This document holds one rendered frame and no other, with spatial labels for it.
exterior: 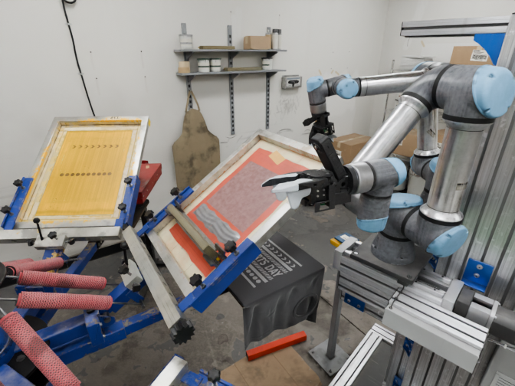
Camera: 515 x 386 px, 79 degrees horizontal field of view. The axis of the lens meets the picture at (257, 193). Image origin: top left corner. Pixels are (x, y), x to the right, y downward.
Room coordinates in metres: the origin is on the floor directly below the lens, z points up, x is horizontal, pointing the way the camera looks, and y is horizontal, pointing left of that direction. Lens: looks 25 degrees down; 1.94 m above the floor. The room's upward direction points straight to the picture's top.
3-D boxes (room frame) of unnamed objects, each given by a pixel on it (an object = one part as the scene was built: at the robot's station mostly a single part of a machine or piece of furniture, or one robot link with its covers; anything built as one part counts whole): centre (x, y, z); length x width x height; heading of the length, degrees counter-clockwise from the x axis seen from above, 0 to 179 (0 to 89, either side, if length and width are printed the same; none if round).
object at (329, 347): (1.49, -0.51, 0.48); 0.22 x 0.22 x 0.96; 33
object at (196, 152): (3.21, 0.65, 1.06); 0.53 x 0.07 x 1.05; 123
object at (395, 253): (0.95, -0.50, 1.31); 0.15 x 0.15 x 0.10
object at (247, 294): (1.31, -0.02, 0.95); 0.48 x 0.44 x 0.01; 123
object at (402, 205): (0.94, -0.50, 1.42); 0.13 x 0.12 x 0.14; 23
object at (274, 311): (1.15, -0.12, 0.79); 0.46 x 0.09 x 0.33; 123
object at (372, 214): (0.74, -0.30, 1.56); 0.11 x 0.08 x 0.11; 23
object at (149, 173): (2.11, 1.00, 1.06); 0.61 x 0.46 x 0.12; 3
